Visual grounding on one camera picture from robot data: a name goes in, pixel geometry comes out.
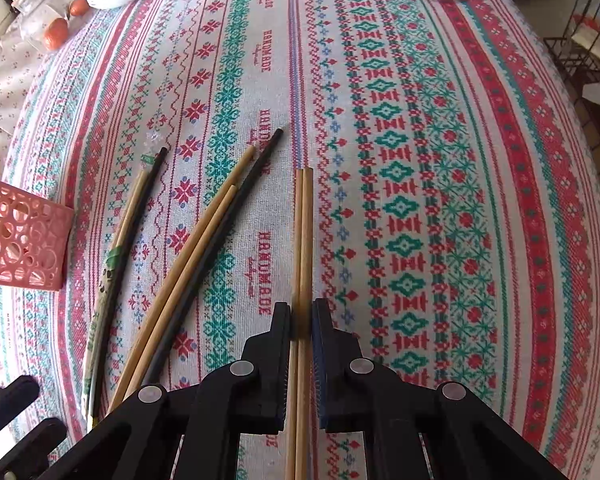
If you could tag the pink perforated plastic basket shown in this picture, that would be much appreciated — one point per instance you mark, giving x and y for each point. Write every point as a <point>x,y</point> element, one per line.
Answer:
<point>34,235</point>

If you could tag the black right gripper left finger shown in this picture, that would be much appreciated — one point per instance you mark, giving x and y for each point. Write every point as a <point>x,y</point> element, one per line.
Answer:
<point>249,395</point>

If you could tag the wrapped disposable chopsticks packet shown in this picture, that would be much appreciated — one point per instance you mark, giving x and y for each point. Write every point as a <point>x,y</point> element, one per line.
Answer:
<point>152,143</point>

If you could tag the striped patterned tablecloth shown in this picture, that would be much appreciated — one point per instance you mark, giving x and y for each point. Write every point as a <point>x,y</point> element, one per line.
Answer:
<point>456,203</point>

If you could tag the black wire vegetable rack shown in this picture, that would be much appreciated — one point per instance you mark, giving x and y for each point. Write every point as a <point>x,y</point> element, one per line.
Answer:
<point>576,52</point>

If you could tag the small floral side tablecloth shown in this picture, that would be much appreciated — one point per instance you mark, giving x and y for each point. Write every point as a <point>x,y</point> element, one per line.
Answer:
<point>19,63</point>

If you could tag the glass jar with wooden lid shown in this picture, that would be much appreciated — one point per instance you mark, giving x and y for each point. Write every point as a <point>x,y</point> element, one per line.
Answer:
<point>48,24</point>

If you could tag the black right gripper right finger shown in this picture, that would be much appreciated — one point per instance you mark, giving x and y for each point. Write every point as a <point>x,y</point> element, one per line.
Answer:
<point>353,393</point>

